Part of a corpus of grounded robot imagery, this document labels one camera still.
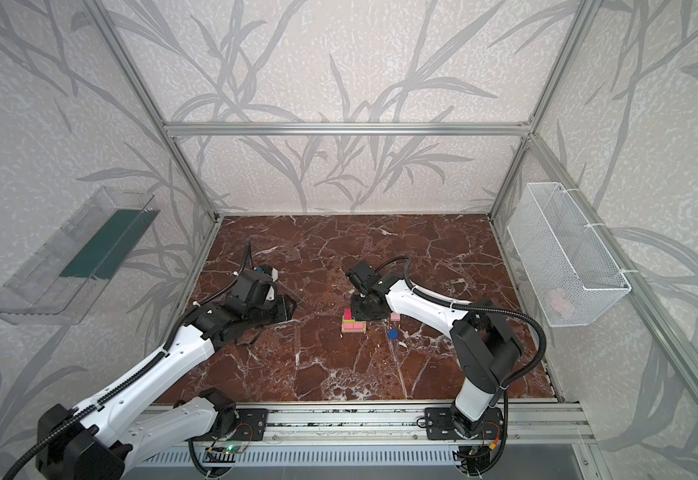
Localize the clear plastic wall tray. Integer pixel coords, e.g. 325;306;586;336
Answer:
0;187;160;326

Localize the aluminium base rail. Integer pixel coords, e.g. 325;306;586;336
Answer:
89;400;596;448

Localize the aluminium frame crossbar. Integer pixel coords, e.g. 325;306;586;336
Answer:
163;122;530;137

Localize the white wire basket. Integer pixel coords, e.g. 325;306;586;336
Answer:
507;182;631;327

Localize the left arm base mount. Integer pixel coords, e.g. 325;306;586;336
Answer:
224;408;269;442

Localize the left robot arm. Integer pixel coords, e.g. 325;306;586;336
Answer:
5;265;296;479

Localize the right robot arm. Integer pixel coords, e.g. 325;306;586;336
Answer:
346;257;547;430

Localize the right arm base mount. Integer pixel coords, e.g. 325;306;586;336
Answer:
416;407;504;442

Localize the pink item in basket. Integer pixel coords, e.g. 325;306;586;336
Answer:
547;288;575;319

